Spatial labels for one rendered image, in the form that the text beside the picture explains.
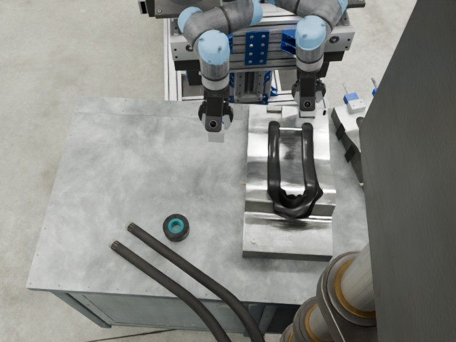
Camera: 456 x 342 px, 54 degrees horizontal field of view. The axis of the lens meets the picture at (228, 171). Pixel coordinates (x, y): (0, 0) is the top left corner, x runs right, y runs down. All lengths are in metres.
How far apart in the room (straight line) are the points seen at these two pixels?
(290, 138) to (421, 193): 1.23
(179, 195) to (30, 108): 1.57
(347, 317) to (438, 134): 0.39
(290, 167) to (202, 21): 0.51
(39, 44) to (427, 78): 3.01
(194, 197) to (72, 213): 0.38
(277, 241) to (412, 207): 1.09
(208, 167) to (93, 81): 1.50
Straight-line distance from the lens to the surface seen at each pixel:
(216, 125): 1.25
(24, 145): 2.73
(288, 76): 2.52
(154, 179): 1.50
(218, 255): 1.38
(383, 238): 0.30
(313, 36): 1.19
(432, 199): 0.24
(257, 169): 1.38
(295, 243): 1.34
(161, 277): 1.31
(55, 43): 3.15
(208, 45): 1.13
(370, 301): 0.55
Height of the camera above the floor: 2.11
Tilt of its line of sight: 61 degrees down
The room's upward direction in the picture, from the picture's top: straight up
